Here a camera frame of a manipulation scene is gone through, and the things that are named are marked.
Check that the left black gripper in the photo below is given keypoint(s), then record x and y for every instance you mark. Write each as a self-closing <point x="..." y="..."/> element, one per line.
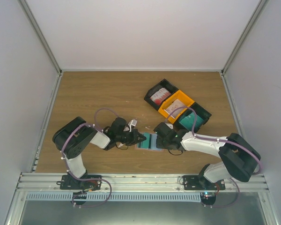
<point x="134" y="140"/>

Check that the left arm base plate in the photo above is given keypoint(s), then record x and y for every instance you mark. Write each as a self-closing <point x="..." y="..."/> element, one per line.
<point x="67" y="182"/>

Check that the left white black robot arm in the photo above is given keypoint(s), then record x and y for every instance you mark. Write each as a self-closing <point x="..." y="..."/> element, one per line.
<point x="75" y="136"/>

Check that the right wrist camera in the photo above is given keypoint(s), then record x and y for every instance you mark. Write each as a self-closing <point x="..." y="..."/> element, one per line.
<point x="170" y="125"/>

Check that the aluminium mounting rail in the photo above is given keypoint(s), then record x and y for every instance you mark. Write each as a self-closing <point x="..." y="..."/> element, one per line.
<point x="135" y="183"/>

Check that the black bin near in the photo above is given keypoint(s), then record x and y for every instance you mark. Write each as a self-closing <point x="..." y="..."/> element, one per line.
<point x="196" y="110"/>

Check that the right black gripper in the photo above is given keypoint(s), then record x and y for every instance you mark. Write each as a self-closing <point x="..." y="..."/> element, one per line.
<point x="159" y="144"/>

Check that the black bin far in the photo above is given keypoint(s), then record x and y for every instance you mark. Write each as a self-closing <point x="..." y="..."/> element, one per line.
<point x="162" y="84"/>

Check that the teal card stack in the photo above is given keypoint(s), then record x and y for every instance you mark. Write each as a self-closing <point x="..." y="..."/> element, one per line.
<point x="187" y="122"/>

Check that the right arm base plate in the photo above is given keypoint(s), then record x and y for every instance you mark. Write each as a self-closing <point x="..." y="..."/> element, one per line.
<point x="191" y="182"/>

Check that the white red card orange bin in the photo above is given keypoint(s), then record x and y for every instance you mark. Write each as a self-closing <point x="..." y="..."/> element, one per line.
<point x="175" y="108"/>

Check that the white red cards far bin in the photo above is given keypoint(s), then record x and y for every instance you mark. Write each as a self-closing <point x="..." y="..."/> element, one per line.
<point x="160" y="96"/>

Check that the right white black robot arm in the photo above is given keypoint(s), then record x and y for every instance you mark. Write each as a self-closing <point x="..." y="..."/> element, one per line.
<point x="239" y="159"/>

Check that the teal credit card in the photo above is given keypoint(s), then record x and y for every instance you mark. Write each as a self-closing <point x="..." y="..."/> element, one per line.
<point x="147" y="143"/>

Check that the orange bin middle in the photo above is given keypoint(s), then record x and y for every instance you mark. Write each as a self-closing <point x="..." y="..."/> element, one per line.
<point x="178" y="95"/>

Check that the pink clear card holder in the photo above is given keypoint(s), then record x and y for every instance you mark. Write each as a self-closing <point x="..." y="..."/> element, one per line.
<point x="153" y="144"/>

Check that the black bin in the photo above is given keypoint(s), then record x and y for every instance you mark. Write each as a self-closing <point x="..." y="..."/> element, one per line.
<point x="162" y="84"/>
<point x="196" y="110"/>

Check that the grey slotted cable duct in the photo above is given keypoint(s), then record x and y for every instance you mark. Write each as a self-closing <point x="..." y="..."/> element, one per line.
<point x="117" y="196"/>

